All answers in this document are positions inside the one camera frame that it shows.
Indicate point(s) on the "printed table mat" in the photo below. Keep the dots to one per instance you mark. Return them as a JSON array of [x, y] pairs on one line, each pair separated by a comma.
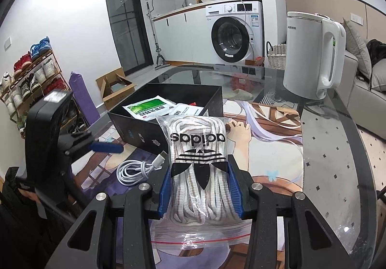
[[271, 148]]

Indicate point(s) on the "grey cushion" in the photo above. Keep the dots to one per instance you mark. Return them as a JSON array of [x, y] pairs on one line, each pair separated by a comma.
[[357, 46]]

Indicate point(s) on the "white counter cabinet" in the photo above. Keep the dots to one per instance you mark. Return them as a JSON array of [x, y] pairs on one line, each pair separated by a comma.
[[181, 37]]

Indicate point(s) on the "clear bag of shoelaces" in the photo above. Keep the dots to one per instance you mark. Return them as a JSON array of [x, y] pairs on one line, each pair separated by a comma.
[[196, 196]]

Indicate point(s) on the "white light switch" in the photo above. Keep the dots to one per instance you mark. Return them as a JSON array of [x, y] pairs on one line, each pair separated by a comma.
[[7, 44]]

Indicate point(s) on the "black box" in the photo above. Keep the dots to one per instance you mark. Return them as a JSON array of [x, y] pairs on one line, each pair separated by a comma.
[[135, 133]]

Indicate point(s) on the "purple yoga mat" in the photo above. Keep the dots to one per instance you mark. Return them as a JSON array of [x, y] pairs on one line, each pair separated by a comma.
[[83, 97]]

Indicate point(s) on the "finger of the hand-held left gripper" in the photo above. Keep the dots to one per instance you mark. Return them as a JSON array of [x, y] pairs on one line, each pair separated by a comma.
[[107, 147]]

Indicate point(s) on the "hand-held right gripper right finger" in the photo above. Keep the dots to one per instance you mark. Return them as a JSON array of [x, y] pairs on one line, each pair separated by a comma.
[[235, 193]]

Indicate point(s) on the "white washing machine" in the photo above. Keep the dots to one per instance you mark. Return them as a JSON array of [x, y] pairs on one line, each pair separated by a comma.
[[238, 13]]

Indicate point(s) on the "open cardboard box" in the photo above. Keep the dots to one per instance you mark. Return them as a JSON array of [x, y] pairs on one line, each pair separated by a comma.
[[120, 97]]

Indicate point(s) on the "mop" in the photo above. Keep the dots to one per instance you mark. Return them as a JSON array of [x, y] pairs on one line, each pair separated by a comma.
[[156, 58]]

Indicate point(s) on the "wicker basket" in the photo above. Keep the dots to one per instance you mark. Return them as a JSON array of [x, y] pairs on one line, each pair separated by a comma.
[[277, 56]]

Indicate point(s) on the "white electric kettle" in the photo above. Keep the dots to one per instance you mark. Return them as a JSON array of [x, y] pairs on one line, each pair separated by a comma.
[[304, 55]]

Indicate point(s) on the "grey sofa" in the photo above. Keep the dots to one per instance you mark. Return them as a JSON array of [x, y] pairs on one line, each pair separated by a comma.
[[369, 106]]

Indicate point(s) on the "green white packet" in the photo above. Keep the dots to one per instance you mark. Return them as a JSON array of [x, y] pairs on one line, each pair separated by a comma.
[[147, 106]]

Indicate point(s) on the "shoe rack with shoes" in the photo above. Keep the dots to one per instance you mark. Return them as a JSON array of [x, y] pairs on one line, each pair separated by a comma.
[[33, 82]]

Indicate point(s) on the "beige slippers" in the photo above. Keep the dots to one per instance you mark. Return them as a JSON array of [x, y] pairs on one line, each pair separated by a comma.
[[239, 94]]

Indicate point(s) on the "person's left forearm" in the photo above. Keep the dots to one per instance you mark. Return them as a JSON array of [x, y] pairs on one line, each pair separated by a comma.
[[24, 232]]

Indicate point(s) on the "dark clothing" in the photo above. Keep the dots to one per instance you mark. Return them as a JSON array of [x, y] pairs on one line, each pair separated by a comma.
[[377, 52]]

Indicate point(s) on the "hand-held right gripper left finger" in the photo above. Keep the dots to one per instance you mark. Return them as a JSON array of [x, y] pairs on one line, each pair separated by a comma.
[[165, 196]]

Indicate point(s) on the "dark glass door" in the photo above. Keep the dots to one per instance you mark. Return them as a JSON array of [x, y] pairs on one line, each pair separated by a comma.
[[126, 16]]

